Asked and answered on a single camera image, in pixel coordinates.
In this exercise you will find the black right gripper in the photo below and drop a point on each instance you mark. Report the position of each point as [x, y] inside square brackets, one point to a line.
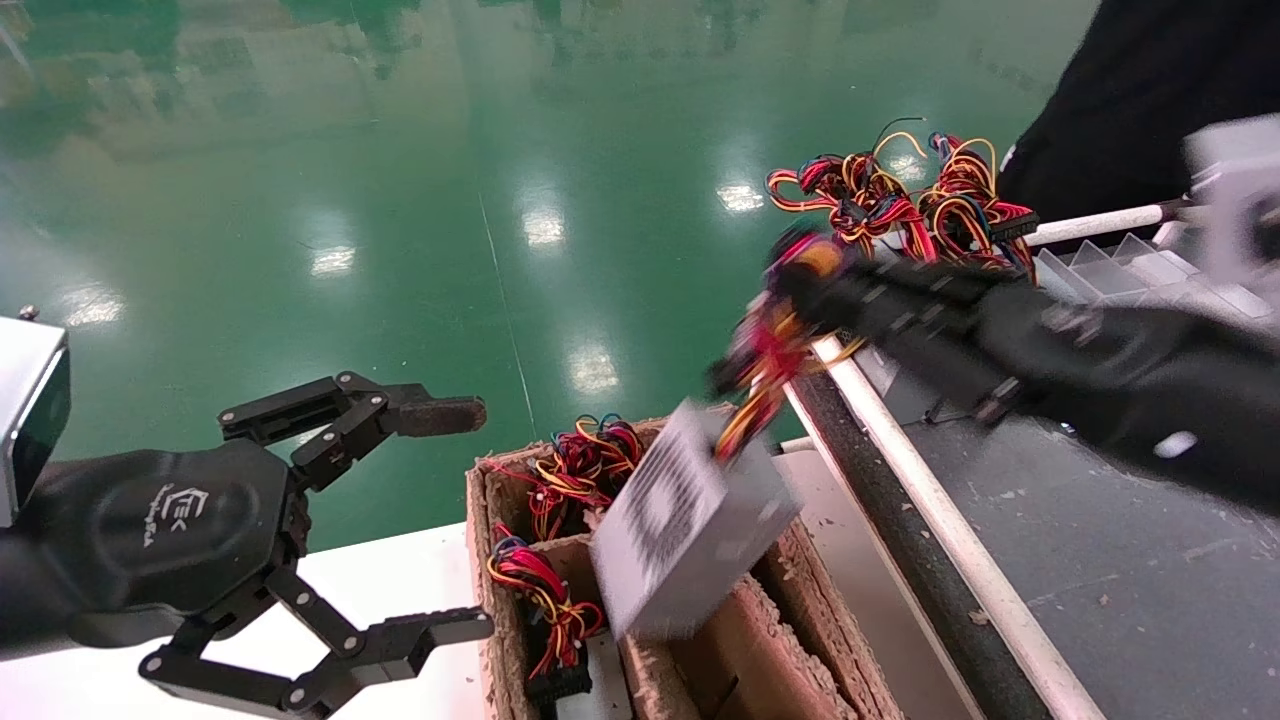
[1100, 360]

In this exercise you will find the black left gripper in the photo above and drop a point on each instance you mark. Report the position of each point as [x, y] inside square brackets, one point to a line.
[170, 520]

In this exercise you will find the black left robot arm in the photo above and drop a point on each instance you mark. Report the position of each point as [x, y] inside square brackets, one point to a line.
[20, 600]

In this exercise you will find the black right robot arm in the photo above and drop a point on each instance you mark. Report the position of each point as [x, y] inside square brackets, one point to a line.
[1250, 420]

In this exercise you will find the short cardboard divider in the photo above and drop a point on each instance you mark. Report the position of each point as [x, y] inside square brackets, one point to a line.
[575, 570]

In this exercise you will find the clear plastic divider tray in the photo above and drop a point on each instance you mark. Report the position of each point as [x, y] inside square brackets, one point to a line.
[1130, 272]

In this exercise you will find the black tube connector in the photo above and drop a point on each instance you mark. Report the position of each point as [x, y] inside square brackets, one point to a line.
[1178, 208]

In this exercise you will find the person in black clothing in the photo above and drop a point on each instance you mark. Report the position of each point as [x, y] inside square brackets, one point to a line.
[1120, 110]

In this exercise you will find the brown cardboard box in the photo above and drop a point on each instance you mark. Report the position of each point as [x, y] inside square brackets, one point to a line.
[840, 640]

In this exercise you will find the long cardboard divider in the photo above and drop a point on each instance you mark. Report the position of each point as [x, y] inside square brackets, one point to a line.
[750, 660]

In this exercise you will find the long white frame tube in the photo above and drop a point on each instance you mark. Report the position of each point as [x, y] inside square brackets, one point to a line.
[950, 540]

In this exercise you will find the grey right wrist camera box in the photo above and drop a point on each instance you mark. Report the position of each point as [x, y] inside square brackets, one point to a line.
[1240, 200]

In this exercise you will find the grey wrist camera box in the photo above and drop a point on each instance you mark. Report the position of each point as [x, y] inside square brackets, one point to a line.
[25, 425]
[1240, 200]

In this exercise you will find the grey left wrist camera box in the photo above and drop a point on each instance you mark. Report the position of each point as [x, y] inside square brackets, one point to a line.
[25, 425]

